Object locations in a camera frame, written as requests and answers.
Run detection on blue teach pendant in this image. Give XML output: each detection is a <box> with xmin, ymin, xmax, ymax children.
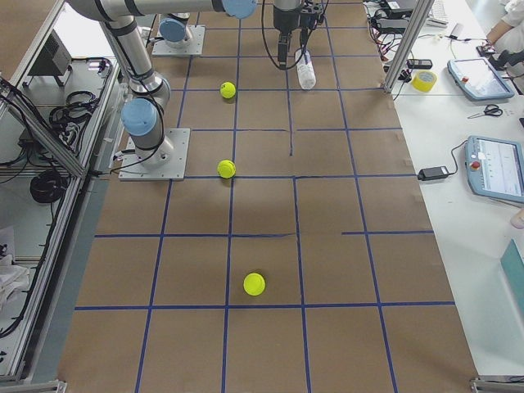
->
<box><xmin>464</xmin><ymin>136</ymin><xmax>523</xmax><ymax>204</ymax></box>
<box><xmin>447</xmin><ymin>57</ymin><xmax>514</xmax><ymax>101</ymax></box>

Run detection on black power adapter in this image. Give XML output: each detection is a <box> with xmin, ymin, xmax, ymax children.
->
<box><xmin>417</xmin><ymin>165</ymin><xmax>450</xmax><ymax>181</ymax></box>

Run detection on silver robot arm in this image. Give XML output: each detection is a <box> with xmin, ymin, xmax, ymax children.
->
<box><xmin>152</xmin><ymin>1</ymin><xmax>325</xmax><ymax>67</ymax></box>
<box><xmin>69</xmin><ymin>1</ymin><xmax>258</xmax><ymax>169</ymax></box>

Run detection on tennis ball near base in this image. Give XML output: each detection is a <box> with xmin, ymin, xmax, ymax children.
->
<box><xmin>219</xmin><ymin>81</ymin><xmax>237</xmax><ymax>100</ymax></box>
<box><xmin>242</xmin><ymin>272</ymin><xmax>266</xmax><ymax>296</ymax></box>

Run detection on black remote phone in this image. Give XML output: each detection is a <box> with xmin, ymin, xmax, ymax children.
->
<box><xmin>406</xmin><ymin>59</ymin><xmax>433</xmax><ymax>70</ymax></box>

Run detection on black scissors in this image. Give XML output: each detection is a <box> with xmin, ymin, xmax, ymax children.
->
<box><xmin>468</xmin><ymin>104</ymin><xmax>504</xmax><ymax>119</ymax></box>

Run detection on near blue teach pendant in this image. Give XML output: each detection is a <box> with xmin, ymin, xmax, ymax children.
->
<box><xmin>464</xmin><ymin>136</ymin><xmax>523</xmax><ymax>204</ymax></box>

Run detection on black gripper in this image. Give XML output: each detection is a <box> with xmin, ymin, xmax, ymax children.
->
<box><xmin>299</xmin><ymin>0</ymin><xmax>328</xmax><ymax>56</ymax></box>
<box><xmin>273</xmin><ymin>0</ymin><xmax>302</xmax><ymax>68</ymax></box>

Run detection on white blue tennis ball can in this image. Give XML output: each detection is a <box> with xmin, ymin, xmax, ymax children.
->
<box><xmin>295</xmin><ymin>49</ymin><xmax>316</xmax><ymax>90</ymax></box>

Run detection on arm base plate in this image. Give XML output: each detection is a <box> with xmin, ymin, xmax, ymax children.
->
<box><xmin>118</xmin><ymin>128</ymin><xmax>191</xmax><ymax>182</ymax></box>
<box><xmin>152</xmin><ymin>25</ymin><xmax>206</xmax><ymax>57</ymax></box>

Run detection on yellow tape roll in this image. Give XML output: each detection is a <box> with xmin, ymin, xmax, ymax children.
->
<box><xmin>412</xmin><ymin>70</ymin><xmax>437</xmax><ymax>93</ymax></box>

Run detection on tennis ball centre back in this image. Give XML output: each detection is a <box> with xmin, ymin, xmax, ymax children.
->
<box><xmin>217</xmin><ymin>160</ymin><xmax>237</xmax><ymax>179</ymax></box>

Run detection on aluminium frame post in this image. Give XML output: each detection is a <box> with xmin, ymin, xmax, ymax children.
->
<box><xmin>382</xmin><ymin>0</ymin><xmax>434</xmax><ymax>93</ymax></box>

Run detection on far blue teach pendant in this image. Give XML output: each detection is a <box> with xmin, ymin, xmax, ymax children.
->
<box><xmin>447</xmin><ymin>57</ymin><xmax>514</xmax><ymax>101</ymax></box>

